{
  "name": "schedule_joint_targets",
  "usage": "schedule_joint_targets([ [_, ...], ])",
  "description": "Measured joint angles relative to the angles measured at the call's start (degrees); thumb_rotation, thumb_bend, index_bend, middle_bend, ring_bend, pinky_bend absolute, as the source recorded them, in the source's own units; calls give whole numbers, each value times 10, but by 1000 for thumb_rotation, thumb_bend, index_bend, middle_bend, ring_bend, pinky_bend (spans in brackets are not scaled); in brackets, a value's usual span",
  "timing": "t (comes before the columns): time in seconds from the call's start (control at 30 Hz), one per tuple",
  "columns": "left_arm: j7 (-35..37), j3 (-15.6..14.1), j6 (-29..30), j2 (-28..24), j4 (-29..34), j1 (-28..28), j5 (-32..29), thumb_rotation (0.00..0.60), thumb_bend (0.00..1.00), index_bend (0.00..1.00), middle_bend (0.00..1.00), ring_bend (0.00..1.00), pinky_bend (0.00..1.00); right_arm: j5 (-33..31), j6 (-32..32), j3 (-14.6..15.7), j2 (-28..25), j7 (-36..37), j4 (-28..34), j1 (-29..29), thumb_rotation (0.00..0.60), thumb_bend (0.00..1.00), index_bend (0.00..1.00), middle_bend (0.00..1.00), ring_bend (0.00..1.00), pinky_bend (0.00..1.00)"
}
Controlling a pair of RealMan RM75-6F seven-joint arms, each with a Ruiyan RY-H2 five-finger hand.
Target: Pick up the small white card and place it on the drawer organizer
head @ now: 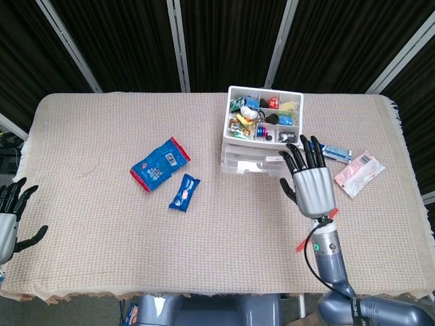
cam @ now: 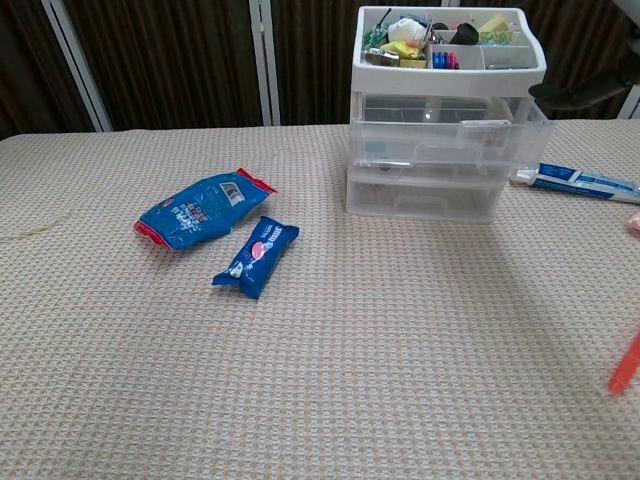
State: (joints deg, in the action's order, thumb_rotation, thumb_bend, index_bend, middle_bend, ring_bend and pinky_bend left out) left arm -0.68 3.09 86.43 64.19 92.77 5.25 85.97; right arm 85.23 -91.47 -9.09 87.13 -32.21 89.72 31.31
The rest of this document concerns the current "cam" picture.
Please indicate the blue white toothpaste tube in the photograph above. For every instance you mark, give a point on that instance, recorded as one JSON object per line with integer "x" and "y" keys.
{"x": 585, "y": 181}

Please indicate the white plastic drawer organizer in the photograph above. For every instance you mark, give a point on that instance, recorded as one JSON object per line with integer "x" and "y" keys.
{"x": 440, "y": 80}

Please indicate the thin black stick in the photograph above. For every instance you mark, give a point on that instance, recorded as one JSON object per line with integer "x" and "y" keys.
{"x": 382, "y": 19}

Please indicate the short white frame post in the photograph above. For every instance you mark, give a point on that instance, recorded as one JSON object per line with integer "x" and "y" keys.
{"x": 632, "y": 102}

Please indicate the pink object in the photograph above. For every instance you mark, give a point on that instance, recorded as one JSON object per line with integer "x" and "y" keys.
{"x": 636, "y": 221}

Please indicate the yellow sponge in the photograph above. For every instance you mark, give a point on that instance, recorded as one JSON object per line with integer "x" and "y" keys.
{"x": 495, "y": 23}

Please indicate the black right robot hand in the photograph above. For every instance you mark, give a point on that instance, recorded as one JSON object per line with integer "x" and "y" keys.
{"x": 575, "y": 95}

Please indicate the yellow sticky note pad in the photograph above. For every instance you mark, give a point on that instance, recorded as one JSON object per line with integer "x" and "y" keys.
{"x": 414, "y": 63}

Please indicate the orange red plastic stick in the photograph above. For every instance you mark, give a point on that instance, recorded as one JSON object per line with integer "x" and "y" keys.
{"x": 627, "y": 367}

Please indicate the upright white frame post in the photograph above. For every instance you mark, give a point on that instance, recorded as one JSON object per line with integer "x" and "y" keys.
{"x": 265, "y": 65}

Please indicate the black round object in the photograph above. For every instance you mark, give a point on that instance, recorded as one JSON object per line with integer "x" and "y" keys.
{"x": 465, "y": 34}

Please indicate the white crumpled wad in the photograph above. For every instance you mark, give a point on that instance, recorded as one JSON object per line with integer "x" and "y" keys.
{"x": 406, "y": 30}

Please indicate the beige woven tablecloth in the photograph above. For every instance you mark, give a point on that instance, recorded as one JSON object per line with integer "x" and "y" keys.
{"x": 320, "y": 375}

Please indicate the yellow wrapped packet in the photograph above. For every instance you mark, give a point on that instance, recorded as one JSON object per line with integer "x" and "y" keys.
{"x": 400, "y": 49}

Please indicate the dark brown curtain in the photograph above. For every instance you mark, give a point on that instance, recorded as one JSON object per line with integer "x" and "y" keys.
{"x": 175, "y": 60}

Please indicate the green circuit board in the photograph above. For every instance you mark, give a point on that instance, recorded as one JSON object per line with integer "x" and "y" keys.
{"x": 374, "y": 36}

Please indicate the slanted white frame post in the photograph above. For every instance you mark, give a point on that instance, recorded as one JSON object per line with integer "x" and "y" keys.
{"x": 80, "y": 70}

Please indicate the small blue snack packet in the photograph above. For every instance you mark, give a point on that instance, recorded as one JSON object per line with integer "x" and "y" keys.
{"x": 257, "y": 257}

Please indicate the clear empty drawer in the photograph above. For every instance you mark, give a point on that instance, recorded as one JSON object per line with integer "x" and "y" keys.
{"x": 375, "y": 200}

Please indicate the large blue snack bag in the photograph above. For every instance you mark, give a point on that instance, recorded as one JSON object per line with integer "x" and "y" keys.
{"x": 200, "y": 212}

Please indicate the green printed packet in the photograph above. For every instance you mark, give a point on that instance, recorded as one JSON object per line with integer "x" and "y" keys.
{"x": 496, "y": 36}

